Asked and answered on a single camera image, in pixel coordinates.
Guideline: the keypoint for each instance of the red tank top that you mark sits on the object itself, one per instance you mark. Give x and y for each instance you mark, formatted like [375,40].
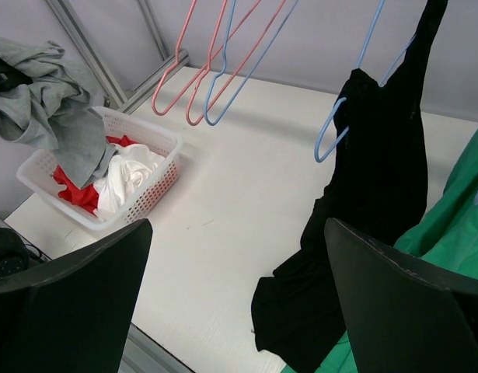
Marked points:
[85,198]

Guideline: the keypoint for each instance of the aluminium front rail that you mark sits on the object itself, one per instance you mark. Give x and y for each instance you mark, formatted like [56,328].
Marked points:
[142,354]

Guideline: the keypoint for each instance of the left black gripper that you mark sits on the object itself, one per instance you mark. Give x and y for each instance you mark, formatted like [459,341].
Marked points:
[11,78]

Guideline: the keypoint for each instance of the white plastic basket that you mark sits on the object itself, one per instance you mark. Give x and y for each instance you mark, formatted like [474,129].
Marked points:
[37,171]

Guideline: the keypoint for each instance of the black tank top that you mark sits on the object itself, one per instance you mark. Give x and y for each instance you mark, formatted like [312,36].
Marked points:
[379,186]

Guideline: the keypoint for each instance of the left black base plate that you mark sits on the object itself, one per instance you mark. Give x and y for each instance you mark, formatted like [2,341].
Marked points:
[17,254]

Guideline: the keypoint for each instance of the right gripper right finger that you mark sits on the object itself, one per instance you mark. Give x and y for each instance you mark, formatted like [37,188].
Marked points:
[402,314]

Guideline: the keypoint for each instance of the grey tank top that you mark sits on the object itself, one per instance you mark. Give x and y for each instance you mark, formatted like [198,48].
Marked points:
[54,112]

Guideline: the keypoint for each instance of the green tank top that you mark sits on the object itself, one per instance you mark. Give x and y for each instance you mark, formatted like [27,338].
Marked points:
[446,237]

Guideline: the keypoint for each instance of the white tank top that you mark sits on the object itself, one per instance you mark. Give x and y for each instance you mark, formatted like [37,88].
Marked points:
[127,170]

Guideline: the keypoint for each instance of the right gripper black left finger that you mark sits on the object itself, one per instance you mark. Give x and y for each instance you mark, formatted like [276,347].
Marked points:
[72,314]

